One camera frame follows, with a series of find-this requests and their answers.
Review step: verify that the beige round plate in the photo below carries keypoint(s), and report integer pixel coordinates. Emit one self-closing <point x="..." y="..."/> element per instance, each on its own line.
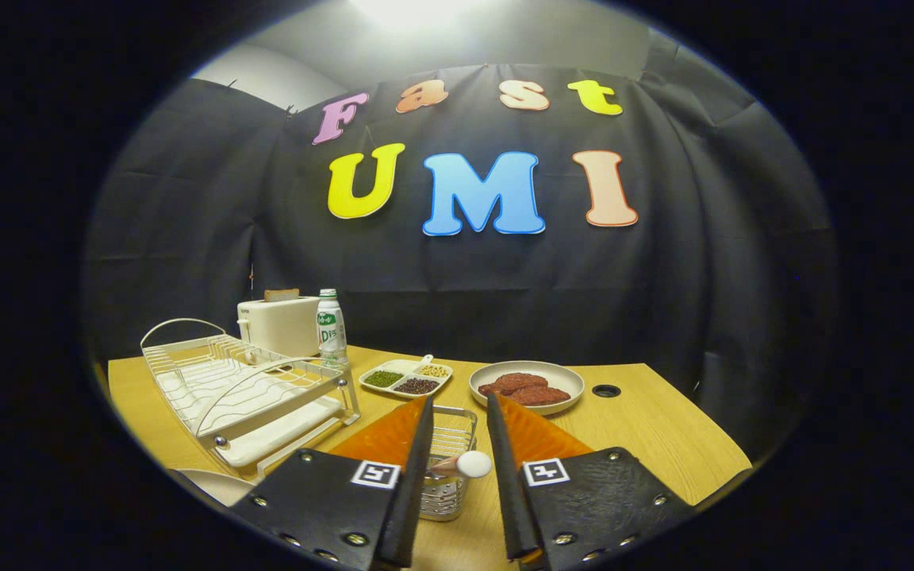
<point x="223" y="485"/>

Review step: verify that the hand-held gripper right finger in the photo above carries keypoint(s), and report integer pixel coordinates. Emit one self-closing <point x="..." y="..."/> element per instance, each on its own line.
<point x="508" y="492"/>

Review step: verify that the beige plate with meat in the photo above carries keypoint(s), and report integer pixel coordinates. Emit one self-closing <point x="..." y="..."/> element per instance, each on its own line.
<point x="560" y="373"/>

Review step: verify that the bread slice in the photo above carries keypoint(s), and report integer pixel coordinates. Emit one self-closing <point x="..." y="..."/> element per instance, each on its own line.
<point x="282" y="294"/>

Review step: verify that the brown meat slice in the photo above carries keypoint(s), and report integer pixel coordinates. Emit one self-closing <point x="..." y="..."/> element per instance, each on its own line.
<point x="544" y="395"/>
<point x="516" y="381"/>

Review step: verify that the white divided bean tray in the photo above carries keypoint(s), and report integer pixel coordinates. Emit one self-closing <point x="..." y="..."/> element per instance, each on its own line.
<point x="405" y="369"/>

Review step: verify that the black backdrop cloth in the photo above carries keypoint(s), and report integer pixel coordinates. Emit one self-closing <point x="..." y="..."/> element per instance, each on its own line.
<point x="663" y="301"/>

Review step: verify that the white green label bottle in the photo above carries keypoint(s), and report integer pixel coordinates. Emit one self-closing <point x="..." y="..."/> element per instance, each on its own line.
<point x="331" y="329"/>

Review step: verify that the white toaster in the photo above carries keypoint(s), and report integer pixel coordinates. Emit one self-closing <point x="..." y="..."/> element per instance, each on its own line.
<point x="278" y="325"/>

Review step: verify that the white drip tray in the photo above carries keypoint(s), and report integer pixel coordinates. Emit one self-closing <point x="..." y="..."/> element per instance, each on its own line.
<point x="282" y="436"/>

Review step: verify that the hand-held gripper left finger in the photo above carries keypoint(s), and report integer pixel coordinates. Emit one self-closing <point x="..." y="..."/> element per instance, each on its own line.
<point x="405" y="492"/>

